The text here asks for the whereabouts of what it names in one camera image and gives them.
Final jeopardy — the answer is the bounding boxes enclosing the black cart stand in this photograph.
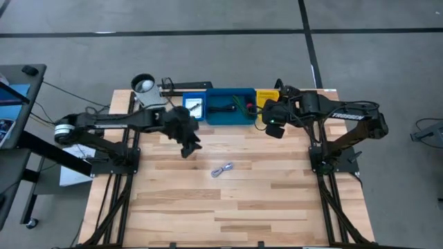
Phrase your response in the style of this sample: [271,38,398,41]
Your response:
[0,130,93,231]

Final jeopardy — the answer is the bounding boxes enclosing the grey side cart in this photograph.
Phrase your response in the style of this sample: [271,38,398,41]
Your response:
[0,63,48,150]

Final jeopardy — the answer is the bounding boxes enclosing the white paper sheets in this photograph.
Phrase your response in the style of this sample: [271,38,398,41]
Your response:
[59,143,98,188]

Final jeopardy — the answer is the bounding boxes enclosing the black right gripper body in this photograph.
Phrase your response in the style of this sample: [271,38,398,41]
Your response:
[262,100,297,127]

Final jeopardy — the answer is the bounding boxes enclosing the grey stand foot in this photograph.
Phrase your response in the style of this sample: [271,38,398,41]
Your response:
[410,119,443,143]

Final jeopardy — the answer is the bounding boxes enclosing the black cable with red band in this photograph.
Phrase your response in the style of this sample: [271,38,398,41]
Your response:
[243,101,260,121]

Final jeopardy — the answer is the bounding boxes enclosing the black bracket bar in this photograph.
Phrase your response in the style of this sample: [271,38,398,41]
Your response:
[160,77,214,92]

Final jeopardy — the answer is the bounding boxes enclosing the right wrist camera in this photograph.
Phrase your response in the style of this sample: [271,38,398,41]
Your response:
[265,123,286,140]

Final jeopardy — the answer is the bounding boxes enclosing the white product box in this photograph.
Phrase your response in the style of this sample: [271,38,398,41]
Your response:
[186,98,204,120]

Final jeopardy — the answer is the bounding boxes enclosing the small yellow perforated basket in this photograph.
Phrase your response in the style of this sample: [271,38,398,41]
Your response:
[255,89,280,120]

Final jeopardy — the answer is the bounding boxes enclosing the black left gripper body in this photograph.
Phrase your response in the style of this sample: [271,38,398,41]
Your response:
[161,106,201,145]

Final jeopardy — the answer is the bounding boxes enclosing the white cylindrical cup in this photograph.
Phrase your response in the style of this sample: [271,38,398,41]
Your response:
[130,73,169,111]

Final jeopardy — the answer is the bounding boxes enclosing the green black braided cable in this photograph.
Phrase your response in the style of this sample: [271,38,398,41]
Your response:
[231,94,251,119]

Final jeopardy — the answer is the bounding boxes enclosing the grey white cable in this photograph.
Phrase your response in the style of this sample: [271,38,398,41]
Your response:
[210,161,235,178]

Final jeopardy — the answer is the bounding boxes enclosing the small blue perforated basket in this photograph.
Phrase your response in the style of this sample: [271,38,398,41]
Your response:
[182,91,208,122]

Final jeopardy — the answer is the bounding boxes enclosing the black computer mouse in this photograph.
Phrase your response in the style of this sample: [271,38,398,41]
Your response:
[21,65,40,77]

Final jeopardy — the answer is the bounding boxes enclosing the small colourful tablet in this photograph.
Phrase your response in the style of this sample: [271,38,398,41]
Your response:
[0,118,17,149]

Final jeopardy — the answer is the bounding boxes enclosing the blue display screen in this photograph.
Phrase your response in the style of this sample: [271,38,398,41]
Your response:
[0,82,31,121]

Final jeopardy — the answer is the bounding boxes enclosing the large teal plastic bin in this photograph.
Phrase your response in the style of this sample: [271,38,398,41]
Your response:
[206,87,260,126]

